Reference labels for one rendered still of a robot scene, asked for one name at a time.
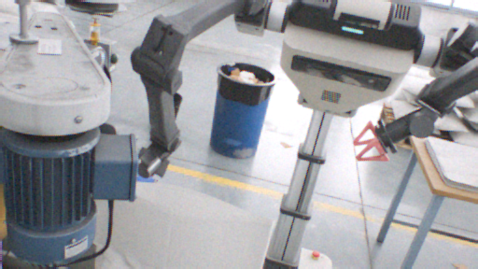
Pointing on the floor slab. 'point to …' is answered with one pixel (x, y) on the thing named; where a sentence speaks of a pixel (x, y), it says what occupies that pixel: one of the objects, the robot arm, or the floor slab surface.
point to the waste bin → (240, 109)
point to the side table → (428, 205)
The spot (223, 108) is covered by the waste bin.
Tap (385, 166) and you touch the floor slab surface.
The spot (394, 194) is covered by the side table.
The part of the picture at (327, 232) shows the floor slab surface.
